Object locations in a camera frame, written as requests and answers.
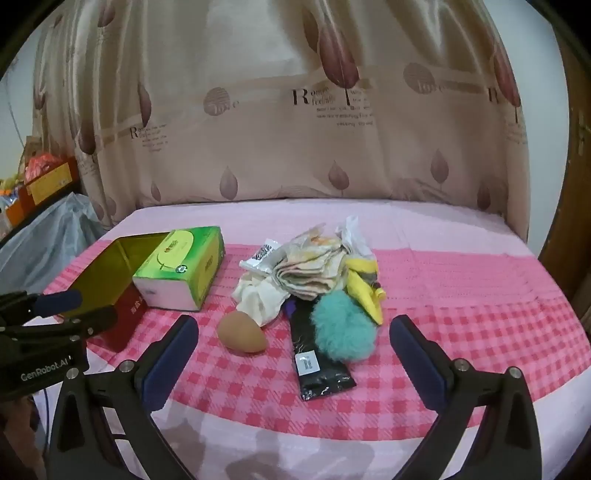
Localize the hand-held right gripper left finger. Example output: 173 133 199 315
46 315 200 480

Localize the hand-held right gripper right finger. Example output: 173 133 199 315
389 315 543 480

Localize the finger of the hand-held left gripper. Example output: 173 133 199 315
0 290 83 325
0 306 117 341

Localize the gold and red tin box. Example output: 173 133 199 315
42 233 172 355

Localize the beige makeup sponge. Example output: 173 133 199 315
218 312 267 354

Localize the teal fluffy pom-pom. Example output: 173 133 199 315
309 291 380 362

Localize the dark purple black tool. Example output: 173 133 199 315
285 299 357 401

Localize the grey plastic bag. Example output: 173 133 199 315
0 191 107 296

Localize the pink checked blanket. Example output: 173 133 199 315
0 198 591 480

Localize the green tissue box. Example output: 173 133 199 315
132 226 227 311

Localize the large orange cardboard box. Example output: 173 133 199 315
19 158 80 207

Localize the red packet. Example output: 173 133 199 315
28 154 63 172

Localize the brown wooden door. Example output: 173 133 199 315
538 46 591 333

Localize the beige leaf print curtain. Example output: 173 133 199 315
32 0 530 241

